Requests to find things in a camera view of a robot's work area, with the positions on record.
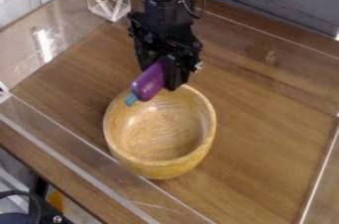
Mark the purple toy eggplant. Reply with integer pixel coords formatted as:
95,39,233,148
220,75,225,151
124,58,164,106

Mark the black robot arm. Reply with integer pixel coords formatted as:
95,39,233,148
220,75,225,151
127,0,205,91

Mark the black cable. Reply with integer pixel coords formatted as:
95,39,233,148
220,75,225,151
0,189,44,224

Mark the clear acrylic tray wall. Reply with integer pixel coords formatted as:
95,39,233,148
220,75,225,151
0,0,339,224

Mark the black clamp with screw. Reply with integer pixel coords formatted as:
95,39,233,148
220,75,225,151
28,177,75,224

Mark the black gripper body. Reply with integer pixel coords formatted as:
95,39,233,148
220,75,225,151
125,11,205,73

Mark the brown wooden bowl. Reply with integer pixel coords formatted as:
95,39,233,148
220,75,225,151
103,85,217,179

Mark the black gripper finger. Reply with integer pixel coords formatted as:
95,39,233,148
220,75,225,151
133,36,163,71
164,53,199,91

